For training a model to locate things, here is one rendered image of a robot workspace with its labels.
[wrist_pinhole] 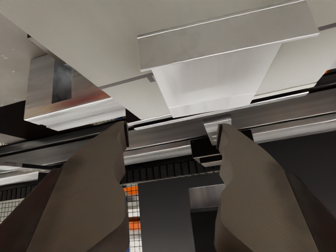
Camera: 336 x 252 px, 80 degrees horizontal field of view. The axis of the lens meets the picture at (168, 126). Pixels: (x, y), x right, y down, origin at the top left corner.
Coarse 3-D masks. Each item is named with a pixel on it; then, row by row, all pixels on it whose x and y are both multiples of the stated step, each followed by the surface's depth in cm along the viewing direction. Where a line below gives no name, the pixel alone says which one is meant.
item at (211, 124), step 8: (208, 120) 26; (216, 120) 26; (224, 120) 25; (208, 128) 28; (216, 128) 28; (208, 136) 32; (216, 136) 33; (248, 136) 38; (192, 144) 41; (200, 144) 40; (208, 144) 40; (192, 152) 40; (200, 152) 40; (208, 152) 40; (216, 152) 39; (200, 160) 41; (208, 160) 40; (216, 160) 40
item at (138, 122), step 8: (304, 88) 21; (272, 96) 22; (280, 96) 22; (288, 96) 22; (296, 96) 22; (256, 104) 23; (128, 112) 24; (208, 112) 24; (216, 112) 24; (128, 120) 24; (136, 120) 23; (144, 120) 23; (152, 120) 24; (160, 120) 25; (168, 120) 25; (176, 120) 25; (136, 128) 26
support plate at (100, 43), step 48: (0, 0) 8; (48, 0) 8; (96, 0) 9; (144, 0) 9; (192, 0) 9; (240, 0) 10; (288, 0) 10; (48, 48) 11; (96, 48) 12; (288, 48) 14; (144, 96) 18
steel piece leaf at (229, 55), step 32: (160, 32) 11; (192, 32) 10; (224, 32) 10; (256, 32) 10; (288, 32) 9; (160, 64) 10; (192, 64) 14; (224, 64) 14; (256, 64) 15; (192, 96) 18; (224, 96) 19
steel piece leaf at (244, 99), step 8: (232, 96) 19; (240, 96) 20; (248, 96) 20; (184, 104) 20; (192, 104) 20; (200, 104) 20; (208, 104) 21; (216, 104) 21; (224, 104) 21; (232, 104) 21; (240, 104) 22; (248, 104) 22; (176, 112) 22; (184, 112) 22; (192, 112) 22; (200, 112) 22
